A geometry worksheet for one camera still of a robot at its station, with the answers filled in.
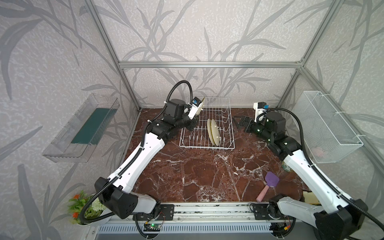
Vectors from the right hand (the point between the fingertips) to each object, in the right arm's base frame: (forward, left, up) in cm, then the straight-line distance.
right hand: (237, 117), depth 72 cm
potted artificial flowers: (-34, +72, -16) cm, 81 cm away
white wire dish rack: (+34, +5, -29) cm, 45 cm away
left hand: (+1, +20, +1) cm, 20 cm away
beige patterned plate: (+5, +18, +2) cm, 19 cm away
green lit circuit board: (-41, +42, -33) cm, 68 cm away
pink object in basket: (-13, -39, -11) cm, 43 cm away
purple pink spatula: (-20, -21, -31) cm, 43 cm away
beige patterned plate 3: (+7, +9, -22) cm, 25 cm away
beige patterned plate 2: (+6, +13, -16) cm, 22 cm away
